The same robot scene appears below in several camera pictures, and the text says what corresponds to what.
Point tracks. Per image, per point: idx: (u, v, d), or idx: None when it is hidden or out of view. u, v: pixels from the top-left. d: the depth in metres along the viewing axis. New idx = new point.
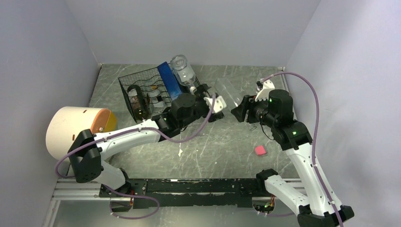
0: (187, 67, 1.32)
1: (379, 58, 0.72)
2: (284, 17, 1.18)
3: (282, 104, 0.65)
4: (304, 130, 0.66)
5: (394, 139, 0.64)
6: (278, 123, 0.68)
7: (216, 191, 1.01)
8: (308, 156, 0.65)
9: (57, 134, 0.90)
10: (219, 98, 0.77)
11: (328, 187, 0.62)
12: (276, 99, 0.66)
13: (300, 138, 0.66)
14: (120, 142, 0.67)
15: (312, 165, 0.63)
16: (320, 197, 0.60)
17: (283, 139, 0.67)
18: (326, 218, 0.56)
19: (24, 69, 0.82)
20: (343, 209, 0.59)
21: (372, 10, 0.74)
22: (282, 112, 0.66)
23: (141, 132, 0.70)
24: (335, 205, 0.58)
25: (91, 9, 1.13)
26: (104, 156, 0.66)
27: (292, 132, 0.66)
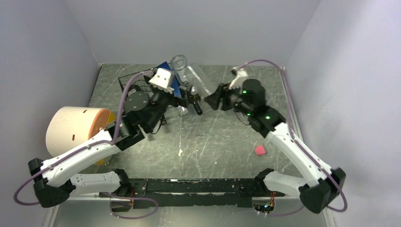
0: (187, 67, 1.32)
1: (377, 57, 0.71)
2: (284, 17, 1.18)
3: (257, 95, 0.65)
4: (276, 113, 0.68)
5: (394, 139, 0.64)
6: (254, 112, 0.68)
7: (216, 191, 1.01)
8: (286, 133, 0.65)
9: (57, 134, 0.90)
10: (158, 72, 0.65)
11: (313, 154, 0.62)
12: (249, 91, 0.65)
13: (275, 121, 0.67)
14: (69, 166, 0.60)
15: (293, 140, 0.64)
16: (310, 166, 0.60)
17: (260, 126, 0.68)
18: (321, 185, 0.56)
19: (24, 69, 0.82)
20: (333, 171, 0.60)
21: (371, 9, 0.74)
22: (257, 102, 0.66)
23: (92, 149, 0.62)
24: (325, 170, 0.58)
25: (90, 9, 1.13)
26: (60, 182, 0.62)
27: (265, 117, 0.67)
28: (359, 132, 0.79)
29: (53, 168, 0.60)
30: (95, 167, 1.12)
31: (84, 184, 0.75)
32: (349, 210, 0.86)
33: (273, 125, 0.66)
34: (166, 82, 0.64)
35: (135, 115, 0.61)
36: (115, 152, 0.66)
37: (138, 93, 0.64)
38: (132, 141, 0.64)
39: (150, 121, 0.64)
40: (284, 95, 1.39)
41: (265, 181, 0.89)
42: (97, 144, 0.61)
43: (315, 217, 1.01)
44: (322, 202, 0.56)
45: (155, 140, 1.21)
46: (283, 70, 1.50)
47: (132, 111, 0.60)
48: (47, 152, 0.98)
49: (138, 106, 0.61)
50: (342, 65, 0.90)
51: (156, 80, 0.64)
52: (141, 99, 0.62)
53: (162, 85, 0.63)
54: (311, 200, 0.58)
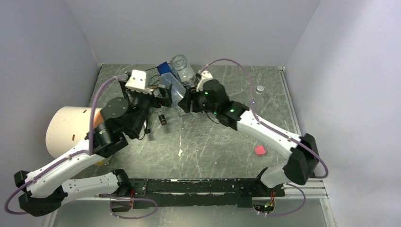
0: (187, 67, 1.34)
1: (377, 57, 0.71)
2: (284, 17, 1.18)
3: (217, 93, 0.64)
4: (238, 104, 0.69)
5: (394, 139, 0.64)
6: (219, 109, 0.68)
7: (215, 191, 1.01)
8: (251, 117, 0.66)
9: (57, 134, 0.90)
10: (134, 74, 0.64)
11: (280, 127, 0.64)
12: (210, 91, 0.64)
13: (239, 111, 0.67)
14: (51, 178, 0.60)
15: (259, 122, 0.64)
16: (280, 140, 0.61)
17: (228, 121, 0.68)
18: (295, 154, 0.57)
19: (24, 69, 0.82)
20: (302, 137, 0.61)
21: (371, 9, 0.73)
22: (220, 100, 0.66)
23: (74, 160, 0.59)
24: (293, 138, 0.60)
25: (90, 9, 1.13)
26: (47, 191, 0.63)
27: (230, 110, 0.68)
28: (359, 132, 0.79)
29: (36, 180, 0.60)
30: (95, 167, 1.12)
31: (77, 190, 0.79)
32: (349, 211, 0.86)
33: (238, 115, 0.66)
34: (143, 83, 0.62)
35: (116, 122, 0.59)
36: (100, 159, 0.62)
37: (117, 99, 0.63)
38: (115, 149, 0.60)
39: (135, 126, 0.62)
40: (284, 95, 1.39)
41: (262, 179, 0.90)
42: (77, 153, 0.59)
43: (315, 217, 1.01)
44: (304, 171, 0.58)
45: (155, 140, 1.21)
46: (283, 70, 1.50)
47: (110, 118, 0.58)
48: (47, 153, 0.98)
49: (117, 113, 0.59)
50: (342, 65, 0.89)
51: (132, 82, 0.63)
52: (120, 106, 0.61)
53: (139, 87, 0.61)
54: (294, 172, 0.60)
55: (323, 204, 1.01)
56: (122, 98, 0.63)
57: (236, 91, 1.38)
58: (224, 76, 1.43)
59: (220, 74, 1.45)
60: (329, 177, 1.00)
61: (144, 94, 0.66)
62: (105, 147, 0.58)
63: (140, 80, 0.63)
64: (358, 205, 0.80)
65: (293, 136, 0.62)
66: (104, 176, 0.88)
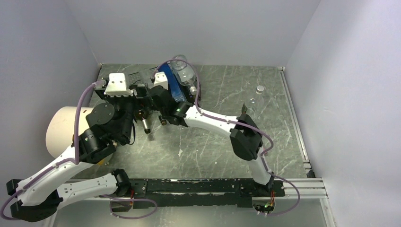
0: (187, 67, 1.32)
1: (377, 58, 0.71)
2: (284, 17, 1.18)
3: (161, 97, 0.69)
4: (183, 102, 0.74)
5: (394, 139, 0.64)
6: (167, 110, 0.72)
7: (215, 191, 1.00)
8: (195, 111, 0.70)
9: (57, 134, 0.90)
10: (112, 78, 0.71)
11: (219, 114, 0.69)
12: (154, 96, 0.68)
13: (185, 108, 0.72)
14: (39, 187, 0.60)
15: (202, 114, 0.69)
16: (221, 125, 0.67)
17: (178, 120, 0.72)
18: (236, 133, 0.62)
19: (24, 69, 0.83)
20: (239, 118, 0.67)
21: (371, 9, 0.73)
22: (166, 102, 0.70)
23: (60, 168, 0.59)
24: (231, 120, 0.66)
25: (90, 9, 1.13)
26: (41, 199, 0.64)
27: (177, 110, 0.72)
28: (360, 133, 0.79)
29: (27, 189, 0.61)
30: (95, 167, 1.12)
31: (73, 194, 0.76)
32: (349, 210, 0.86)
33: (183, 113, 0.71)
34: (123, 84, 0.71)
35: (101, 128, 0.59)
36: (89, 165, 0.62)
37: (104, 105, 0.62)
38: (101, 155, 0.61)
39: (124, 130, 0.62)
40: (284, 95, 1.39)
41: (255, 180, 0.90)
42: (63, 162, 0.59)
43: (315, 217, 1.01)
44: (246, 146, 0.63)
45: (155, 140, 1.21)
46: (283, 70, 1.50)
47: (97, 125, 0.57)
48: (47, 152, 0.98)
49: (103, 119, 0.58)
50: (342, 65, 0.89)
51: (112, 86, 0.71)
52: (106, 111, 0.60)
53: (120, 88, 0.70)
54: (238, 150, 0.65)
55: (323, 204, 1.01)
56: (109, 104, 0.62)
57: (236, 91, 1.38)
58: (224, 76, 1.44)
59: (220, 74, 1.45)
60: (329, 177, 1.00)
61: (125, 97, 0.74)
62: (91, 154, 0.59)
63: (118, 82, 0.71)
64: (359, 205, 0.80)
65: (231, 118, 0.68)
66: (101, 178, 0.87)
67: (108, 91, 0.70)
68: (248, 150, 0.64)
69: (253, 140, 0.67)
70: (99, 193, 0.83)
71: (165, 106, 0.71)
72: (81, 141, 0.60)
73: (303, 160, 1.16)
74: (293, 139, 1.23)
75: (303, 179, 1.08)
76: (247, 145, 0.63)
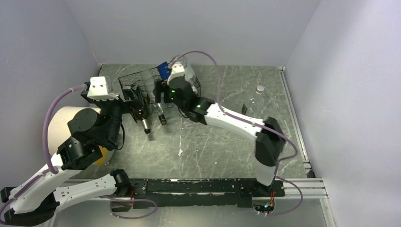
0: (187, 67, 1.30)
1: (379, 59, 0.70)
2: (284, 17, 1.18)
3: (184, 90, 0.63)
4: (204, 98, 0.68)
5: (394, 140, 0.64)
6: (187, 105, 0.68)
7: (216, 191, 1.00)
8: (218, 110, 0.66)
9: (57, 134, 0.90)
10: (92, 82, 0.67)
11: (244, 115, 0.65)
12: (176, 89, 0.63)
13: (206, 105, 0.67)
14: (30, 195, 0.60)
15: (224, 113, 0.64)
16: (246, 126, 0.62)
17: (196, 117, 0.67)
18: (261, 138, 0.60)
19: (25, 69, 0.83)
20: (265, 121, 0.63)
21: (372, 9, 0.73)
22: (187, 96, 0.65)
23: (47, 175, 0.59)
24: (257, 123, 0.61)
25: (90, 9, 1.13)
26: (34, 205, 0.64)
27: (196, 106, 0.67)
28: (360, 132, 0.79)
29: (17, 197, 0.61)
30: (95, 167, 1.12)
31: (70, 197, 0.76)
32: (349, 211, 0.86)
33: (205, 110, 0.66)
34: (103, 88, 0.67)
35: (85, 135, 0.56)
36: (76, 171, 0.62)
37: (86, 110, 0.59)
38: (86, 161, 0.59)
39: (109, 136, 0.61)
40: (284, 95, 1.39)
41: (258, 179, 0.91)
42: (48, 170, 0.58)
43: (315, 217, 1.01)
44: (269, 152, 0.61)
45: (155, 140, 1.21)
46: (283, 70, 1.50)
47: (78, 132, 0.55)
48: (47, 153, 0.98)
49: (85, 126, 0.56)
50: (343, 65, 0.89)
51: (93, 90, 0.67)
52: (89, 117, 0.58)
53: (101, 93, 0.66)
54: (261, 154, 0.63)
55: (323, 204, 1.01)
56: (91, 109, 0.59)
57: (236, 91, 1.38)
58: (224, 76, 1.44)
59: (220, 74, 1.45)
60: (329, 177, 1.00)
61: (111, 101, 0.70)
62: (76, 161, 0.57)
63: (100, 86, 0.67)
64: (359, 205, 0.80)
65: (257, 121, 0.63)
66: (100, 179, 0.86)
67: (90, 96, 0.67)
68: (271, 155, 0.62)
69: (278, 145, 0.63)
70: (98, 194, 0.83)
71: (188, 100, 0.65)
72: (65, 148, 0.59)
73: (303, 160, 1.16)
74: (293, 139, 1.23)
75: (303, 179, 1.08)
76: (270, 151, 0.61)
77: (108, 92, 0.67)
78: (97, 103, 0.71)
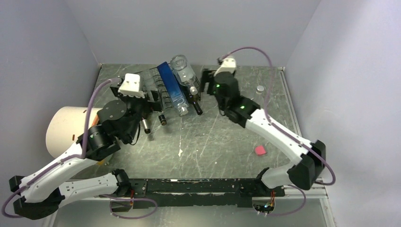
0: (187, 67, 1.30)
1: (379, 59, 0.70)
2: (284, 17, 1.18)
3: (230, 87, 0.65)
4: (249, 100, 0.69)
5: (394, 140, 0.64)
6: (229, 104, 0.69)
7: (216, 191, 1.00)
8: (263, 118, 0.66)
9: (57, 136, 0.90)
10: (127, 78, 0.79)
11: (292, 132, 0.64)
12: (222, 84, 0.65)
13: (251, 109, 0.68)
14: (43, 183, 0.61)
15: (270, 123, 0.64)
16: (291, 144, 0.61)
17: (237, 117, 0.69)
18: (306, 160, 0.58)
19: (24, 69, 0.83)
20: (313, 144, 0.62)
21: (372, 9, 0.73)
22: (231, 94, 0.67)
23: (65, 164, 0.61)
24: (305, 144, 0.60)
25: (90, 9, 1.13)
26: (43, 196, 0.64)
27: (240, 107, 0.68)
28: (360, 133, 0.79)
29: (30, 186, 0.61)
30: (95, 167, 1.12)
31: (74, 192, 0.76)
32: (349, 211, 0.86)
33: (248, 113, 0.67)
34: (135, 85, 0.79)
35: (112, 124, 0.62)
36: (92, 162, 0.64)
37: (116, 102, 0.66)
38: (106, 152, 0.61)
39: (128, 130, 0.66)
40: (284, 95, 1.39)
41: (263, 179, 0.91)
42: (68, 158, 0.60)
43: (315, 217, 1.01)
44: (310, 178, 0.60)
45: (155, 140, 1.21)
46: (283, 70, 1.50)
47: (108, 120, 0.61)
48: (47, 153, 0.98)
49: (116, 115, 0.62)
50: (343, 65, 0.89)
51: (127, 85, 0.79)
52: (119, 108, 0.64)
53: (133, 89, 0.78)
54: (300, 178, 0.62)
55: (323, 204, 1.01)
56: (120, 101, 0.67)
57: None
58: None
59: None
60: (330, 177, 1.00)
61: (136, 98, 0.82)
62: (97, 151, 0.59)
63: (133, 83, 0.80)
64: (359, 205, 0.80)
65: (305, 142, 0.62)
66: (103, 177, 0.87)
67: (122, 90, 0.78)
68: (310, 182, 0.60)
69: (317, 171, 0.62)
70: (100, 191, 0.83)
71: (231, 98, 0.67)
72: None
73: None
74: None
75: None
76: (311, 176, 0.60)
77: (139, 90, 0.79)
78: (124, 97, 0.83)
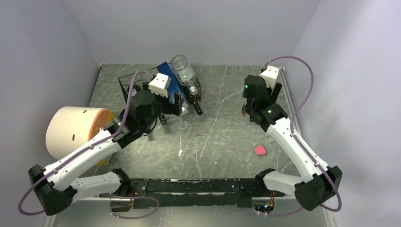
0: (187, 67, 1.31)
1: (379, 59, 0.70)
2: (284, 17, 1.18)
3: (257, 88, 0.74)
4: (279, 109, 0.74)
5: (394, 140, 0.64)
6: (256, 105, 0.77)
7: (215, 191, 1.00)
8: (286, 128, 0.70)
9: (57, 137, 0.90)
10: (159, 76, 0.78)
11: (312, 152, 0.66)
12: (251, 84, 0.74)
13: (276, 115, 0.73)
14: (74, 166, 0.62)
15: (292, 135, 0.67)
16: (306, 161, 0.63)
17: (261, 120, 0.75)
18: (316, 180, 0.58)
19: (24, 69, 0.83)
20: (330, 169, 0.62)
21: (372, 9, 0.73)
22: (257, 96, 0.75)
23: (95, 148, 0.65)
24: (321, 166, 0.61)
25: (89, 9, 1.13)
26: (65, 185, 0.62)
27: (267, 111, 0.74)
28: (359, 133, 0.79)
29: (57, 171, 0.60)
30: (95, 167, 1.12)
31: (85, 187, 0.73)
32: (349, 210, 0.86)
33: (273, 119, 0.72)
34: (163, 83, 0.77)
35: (141, 111, 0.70)
36: (115, 150, 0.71)
37: (143, 92, 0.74)
38: (132, 137, 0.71)
39: (150, 118, 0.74)
40: (284, 95, 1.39)
41: (265, 178, 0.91)
42: (100, 142, 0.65)
43: (315, 218, 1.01)
44: (315, 198, 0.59)
45: (155, 140, 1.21)
46: (283, 70, 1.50)
47: (139, 107, 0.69)
48: (47, 153, 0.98)
49: (145, 102, 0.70)
50: (343, 65, 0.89)
51: (155, 82, 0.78)
52: (147, 97, 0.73)
53: (159, 86, 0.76)
54: (305, 196, 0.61)
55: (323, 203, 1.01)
56: (147, 92, 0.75)
57: (236, 91, 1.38)
58: (224, 76, 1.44)
59: (220, 74, 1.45)
60: None
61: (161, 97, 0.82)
62: (125, 136, 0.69)
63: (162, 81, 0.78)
64: (359, 205, 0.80)
65: (321, 164, 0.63)
66: (104, 176, 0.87)
67: (150, 84, 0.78)
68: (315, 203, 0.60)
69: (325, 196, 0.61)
70: (105, 188, 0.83)
71: (257, 99, 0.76)
72: (114, 125, 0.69)
73: None
74: None
75: None
76: (317, 199, 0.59)
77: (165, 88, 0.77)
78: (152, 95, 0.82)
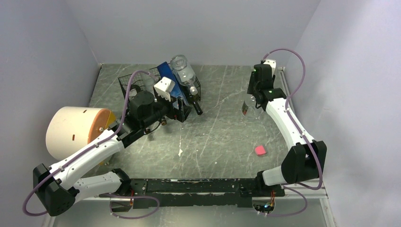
0: (187, 67, 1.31)
1: (379, 58, 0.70)
2: (284, 17, 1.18)
3: (262, 70, 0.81)
4: (280, 91, 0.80)
5: (394, 140, 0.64)
6: (260, 87, 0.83)
7: (216, 191, 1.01)
8: (282, 106, 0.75)
9: (56, 133, 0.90)
10: (163, 79, 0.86)
11: (301, 126, 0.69)
12: (258, 66, 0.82)
13: (276, 96, 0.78)
14: (81, 164, 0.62)
15: (286, 110, 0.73)
16: (293, 132, 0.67)
17: (261, 99, 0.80)
18: (297, 148, 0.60)
19: (24, 69, 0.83)
20: (315, 141, 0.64)
21: (371, 9, 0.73)
22: (262, 78, 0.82)
23: (100, 147, 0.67)
24: (305, 136, 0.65)
25: (89, 9, 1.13)
26: (70, 184, 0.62)
27: (269, 91, 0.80)
28: (359, 133, 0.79)
29: (64, 170, 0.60)
30: (95, 167, 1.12)
31: (87, 187, 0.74)
32: (350, 210, 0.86)
33: (272, 97, 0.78)
34: (165, 86, 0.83)
35: (142, 109, 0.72)
36: (118, 149, 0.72)
37: (143, 92, 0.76)
38: (134, 137, 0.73)
39: (150, 118, 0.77)
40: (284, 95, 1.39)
41: (265, 174, 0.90)
42: (105, 140, 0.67)
43: (315, 218, 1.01)
44: (295, 168, 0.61)
45: (155, 140, 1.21)
46: (283, 70, 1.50)
47: (141, 106, 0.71)
48: (47, 153, 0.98)
49: (146, 101, 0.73)
50: (342, 65, 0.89)
51: (160, 84, 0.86)
52: (147, 96, 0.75)
53: (161, 89, 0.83)
54: (289, 167, 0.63)
55: (323, 204, 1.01)
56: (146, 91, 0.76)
57: (236, 91, 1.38)
58: (224, 76, 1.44)
59: (220, 74, 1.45)
60: (329, 177, 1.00)
61: (165, 100, 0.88)
62: (127, 136, 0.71)
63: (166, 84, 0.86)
64: (359, 205, 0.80)
65: (307, 136, 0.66)
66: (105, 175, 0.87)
67: (155, 86, 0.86)
68: (295, 172, 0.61)
69: (307, 170, 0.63)
70: (106, 187, 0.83)
71: (261, 81, 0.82)
72: (116, 125, 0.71)
73: None
74: None
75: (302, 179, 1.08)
76: (297, 170, 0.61)
77: (167, 91, 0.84)
78: (158, 97, 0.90)
